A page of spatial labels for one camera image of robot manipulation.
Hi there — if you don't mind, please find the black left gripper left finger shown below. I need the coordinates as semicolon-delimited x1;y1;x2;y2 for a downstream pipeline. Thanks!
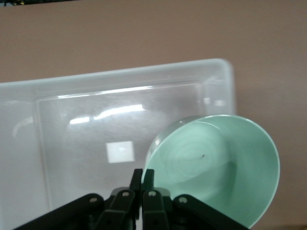
14;168;143;230

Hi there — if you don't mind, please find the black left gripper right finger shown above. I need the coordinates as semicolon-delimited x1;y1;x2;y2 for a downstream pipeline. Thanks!
142;168;250;230

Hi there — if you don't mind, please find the mint green bowl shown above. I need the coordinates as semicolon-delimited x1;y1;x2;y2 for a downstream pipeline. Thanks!
142;114;281;229

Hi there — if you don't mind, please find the clear plastic box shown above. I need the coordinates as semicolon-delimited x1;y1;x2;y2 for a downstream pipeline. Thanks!
0;58;237;228

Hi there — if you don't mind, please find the white square sticker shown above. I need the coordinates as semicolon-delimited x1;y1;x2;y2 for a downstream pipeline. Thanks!
105;140;135;163

